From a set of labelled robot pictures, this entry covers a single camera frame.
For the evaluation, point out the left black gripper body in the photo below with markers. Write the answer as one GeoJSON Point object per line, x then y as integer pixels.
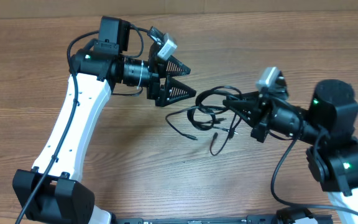
{"type": "Point", "coordinates": [153, 91]}

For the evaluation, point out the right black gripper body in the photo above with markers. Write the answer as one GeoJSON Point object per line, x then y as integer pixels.
{"type": "Point", "coordinates": [287, 119]}

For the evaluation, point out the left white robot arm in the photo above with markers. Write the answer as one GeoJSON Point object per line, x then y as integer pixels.
{"type": "Point", "coordinates": [117, 53]}

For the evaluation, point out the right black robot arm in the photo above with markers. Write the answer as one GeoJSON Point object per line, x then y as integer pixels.
{"type": "Point", "coordinates": [327, 126]}

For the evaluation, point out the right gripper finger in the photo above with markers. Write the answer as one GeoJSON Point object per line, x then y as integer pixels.
{"type": "Point", "coordinates": [246, 111]}
{"type": "Point", "coordinates": [245, 99]}

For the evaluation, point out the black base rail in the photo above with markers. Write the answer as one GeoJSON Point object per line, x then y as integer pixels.
{"type": "Point", "coordinates": [282, 216]}

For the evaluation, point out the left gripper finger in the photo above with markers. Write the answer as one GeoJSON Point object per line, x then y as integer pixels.
{"type": "Point", "coordinates": [175, 91]}
{"type": "Point", "coordinates": [176, 68]}

